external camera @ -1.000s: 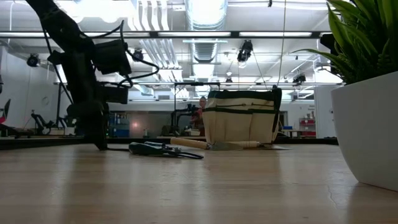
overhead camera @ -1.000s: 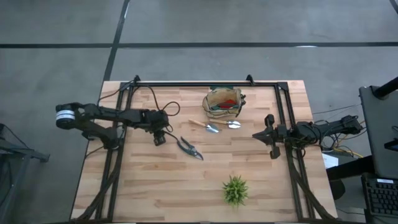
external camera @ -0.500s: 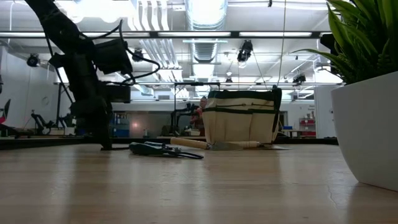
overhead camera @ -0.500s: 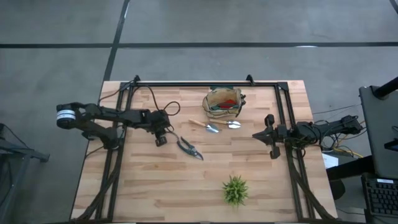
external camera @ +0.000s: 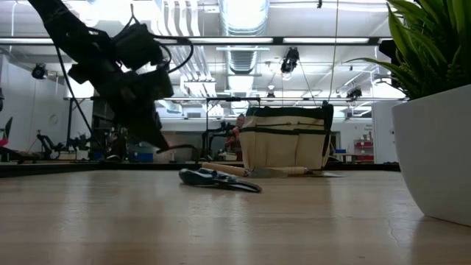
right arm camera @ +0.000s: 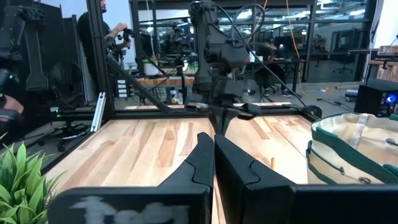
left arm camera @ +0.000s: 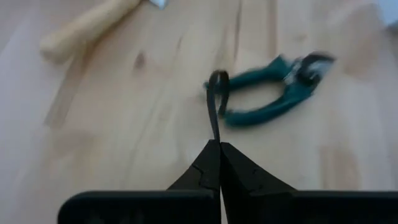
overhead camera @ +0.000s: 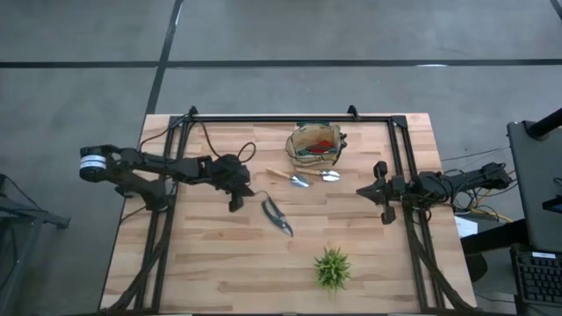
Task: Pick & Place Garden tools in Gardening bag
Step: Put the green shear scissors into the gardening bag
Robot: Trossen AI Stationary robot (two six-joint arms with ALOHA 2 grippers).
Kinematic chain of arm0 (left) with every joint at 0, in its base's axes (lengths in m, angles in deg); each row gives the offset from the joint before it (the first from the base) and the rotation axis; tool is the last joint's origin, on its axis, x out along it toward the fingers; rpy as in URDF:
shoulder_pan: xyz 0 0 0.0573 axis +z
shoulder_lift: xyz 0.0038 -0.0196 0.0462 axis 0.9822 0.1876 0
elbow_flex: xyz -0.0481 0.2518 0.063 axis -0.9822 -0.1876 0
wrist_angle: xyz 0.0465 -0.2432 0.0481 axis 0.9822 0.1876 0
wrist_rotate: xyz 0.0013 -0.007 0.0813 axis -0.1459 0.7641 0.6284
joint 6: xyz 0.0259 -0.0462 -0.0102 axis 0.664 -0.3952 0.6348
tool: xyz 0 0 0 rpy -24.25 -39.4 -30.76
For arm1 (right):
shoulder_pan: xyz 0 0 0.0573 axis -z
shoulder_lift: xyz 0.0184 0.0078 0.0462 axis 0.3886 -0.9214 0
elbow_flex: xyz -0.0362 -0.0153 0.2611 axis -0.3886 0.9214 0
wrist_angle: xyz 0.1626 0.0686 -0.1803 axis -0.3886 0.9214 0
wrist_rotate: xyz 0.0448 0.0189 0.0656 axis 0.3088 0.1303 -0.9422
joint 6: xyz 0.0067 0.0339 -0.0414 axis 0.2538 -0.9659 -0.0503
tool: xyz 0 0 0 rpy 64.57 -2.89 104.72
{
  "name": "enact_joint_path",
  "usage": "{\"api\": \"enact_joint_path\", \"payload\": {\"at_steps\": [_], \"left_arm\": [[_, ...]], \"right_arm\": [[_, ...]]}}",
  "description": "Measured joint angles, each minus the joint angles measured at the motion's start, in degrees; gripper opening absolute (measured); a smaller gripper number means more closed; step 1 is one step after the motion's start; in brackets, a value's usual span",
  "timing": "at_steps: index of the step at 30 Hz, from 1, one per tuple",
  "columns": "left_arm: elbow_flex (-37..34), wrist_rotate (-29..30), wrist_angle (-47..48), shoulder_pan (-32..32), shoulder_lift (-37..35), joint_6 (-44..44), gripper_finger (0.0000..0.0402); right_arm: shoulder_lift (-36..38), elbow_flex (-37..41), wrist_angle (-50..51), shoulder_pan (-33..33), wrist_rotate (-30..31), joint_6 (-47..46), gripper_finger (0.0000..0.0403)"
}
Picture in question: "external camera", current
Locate green plant in white pot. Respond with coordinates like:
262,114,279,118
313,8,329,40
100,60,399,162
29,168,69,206
345,0,471,227

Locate silver ventilation duct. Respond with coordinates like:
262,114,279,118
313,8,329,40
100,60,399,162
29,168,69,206
219,0,272,74

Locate black hanging ceiling lamp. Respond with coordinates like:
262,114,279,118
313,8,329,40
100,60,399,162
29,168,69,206
345,87,364,101
31,64,48,80
280,46,301,74

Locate beige green-trimmed gardening bag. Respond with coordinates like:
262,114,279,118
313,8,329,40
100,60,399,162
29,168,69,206
238,101,335,172

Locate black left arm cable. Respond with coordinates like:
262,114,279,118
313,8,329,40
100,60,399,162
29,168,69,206
128,3,195,74

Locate red storage shelf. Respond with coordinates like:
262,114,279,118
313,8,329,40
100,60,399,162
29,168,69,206
353,138,375,162

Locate white cabinet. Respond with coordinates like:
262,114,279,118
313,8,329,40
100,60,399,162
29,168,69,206
371,99,400,165

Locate black metal table frame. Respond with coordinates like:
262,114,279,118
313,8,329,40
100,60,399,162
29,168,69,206
0,160,401,178

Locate person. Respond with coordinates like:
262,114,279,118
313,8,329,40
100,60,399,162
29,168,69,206
224,113,247,162

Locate black beam with light strips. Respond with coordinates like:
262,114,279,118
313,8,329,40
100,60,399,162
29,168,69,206
0,35,397,47

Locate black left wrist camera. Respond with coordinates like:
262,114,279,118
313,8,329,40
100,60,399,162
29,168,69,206
112,22,165,71

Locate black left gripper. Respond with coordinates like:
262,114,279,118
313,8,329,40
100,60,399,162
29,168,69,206
68,64,200,154

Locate blue storage bins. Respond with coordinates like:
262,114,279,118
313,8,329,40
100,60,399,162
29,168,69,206
128,145,155,163

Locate grey metal pliers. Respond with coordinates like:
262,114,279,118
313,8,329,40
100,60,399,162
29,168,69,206
178,167,263,194

